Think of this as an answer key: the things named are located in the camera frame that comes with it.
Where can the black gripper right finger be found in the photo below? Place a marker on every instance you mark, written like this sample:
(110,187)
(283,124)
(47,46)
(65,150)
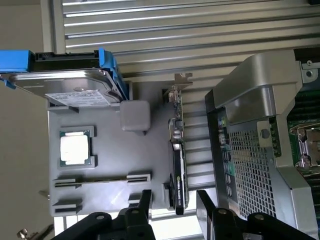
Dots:
(207,220)

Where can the silver hard disk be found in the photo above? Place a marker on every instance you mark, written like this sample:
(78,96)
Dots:
(75,82)

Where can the grey metal PC case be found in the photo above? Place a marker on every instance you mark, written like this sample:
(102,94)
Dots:
(250,162)

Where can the silver CPU socket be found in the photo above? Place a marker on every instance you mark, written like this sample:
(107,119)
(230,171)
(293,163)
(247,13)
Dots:
(310,145)

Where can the brass metal fitting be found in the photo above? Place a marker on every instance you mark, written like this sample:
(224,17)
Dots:
(27,233)

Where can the green RAM stick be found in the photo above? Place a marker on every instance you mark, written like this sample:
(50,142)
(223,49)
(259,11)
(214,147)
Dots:
(105,180)

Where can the grey plastic parts rack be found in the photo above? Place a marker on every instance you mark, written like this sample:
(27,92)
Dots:
(130,155)

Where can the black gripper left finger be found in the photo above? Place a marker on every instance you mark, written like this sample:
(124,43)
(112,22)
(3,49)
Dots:
(142,215)

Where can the silver CPU chip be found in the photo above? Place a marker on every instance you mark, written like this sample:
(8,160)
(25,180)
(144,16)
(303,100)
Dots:
(75,147)

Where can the green motherboard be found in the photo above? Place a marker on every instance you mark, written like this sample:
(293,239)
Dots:
(300,120)

